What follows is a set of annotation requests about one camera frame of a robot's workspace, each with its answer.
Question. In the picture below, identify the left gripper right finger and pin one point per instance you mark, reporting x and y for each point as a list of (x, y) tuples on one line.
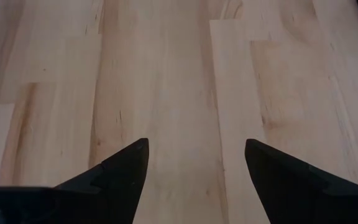
[(300, 193)]

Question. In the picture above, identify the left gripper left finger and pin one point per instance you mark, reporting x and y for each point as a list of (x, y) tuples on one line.
[(98, 193)]

